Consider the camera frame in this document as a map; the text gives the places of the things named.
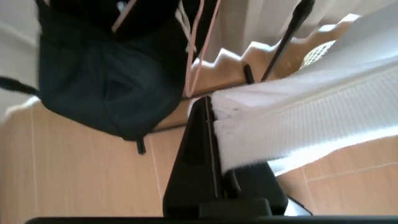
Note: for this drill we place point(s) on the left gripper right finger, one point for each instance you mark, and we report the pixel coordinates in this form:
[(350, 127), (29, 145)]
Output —
[(258, 183)]

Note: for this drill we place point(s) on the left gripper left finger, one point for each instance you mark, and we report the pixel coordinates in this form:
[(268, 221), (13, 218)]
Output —
[(189, 174)]

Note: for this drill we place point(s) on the white printed garment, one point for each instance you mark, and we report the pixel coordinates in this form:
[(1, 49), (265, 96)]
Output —
[(311, 118)]

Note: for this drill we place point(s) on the black knitted garment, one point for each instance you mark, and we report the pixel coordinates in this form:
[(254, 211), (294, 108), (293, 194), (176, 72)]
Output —
[(102, 77)]

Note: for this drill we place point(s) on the white laundry basket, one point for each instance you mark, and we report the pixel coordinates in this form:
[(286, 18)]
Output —
[(317, 53)]

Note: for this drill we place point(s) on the black clothes rack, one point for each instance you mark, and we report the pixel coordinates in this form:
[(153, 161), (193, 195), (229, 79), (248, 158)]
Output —
[(289, 34)]

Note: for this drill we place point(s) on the beige curtain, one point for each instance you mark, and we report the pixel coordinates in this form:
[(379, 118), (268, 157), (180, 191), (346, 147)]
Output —
[(264, 18)]

